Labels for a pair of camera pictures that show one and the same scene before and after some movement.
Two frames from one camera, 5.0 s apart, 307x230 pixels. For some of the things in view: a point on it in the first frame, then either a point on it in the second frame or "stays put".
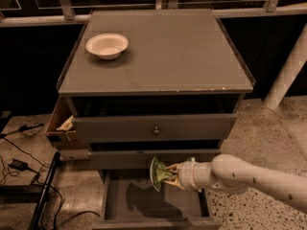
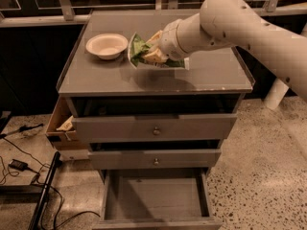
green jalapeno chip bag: x=159 y=172 -> x=136 y=48
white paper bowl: x=107 y=45 stays put
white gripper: x=185 y=175 -> x=169 y=42
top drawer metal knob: x=156 y=131 stays put
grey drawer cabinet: x=146 y=83 stays put
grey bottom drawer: x=130 y=201 stays put
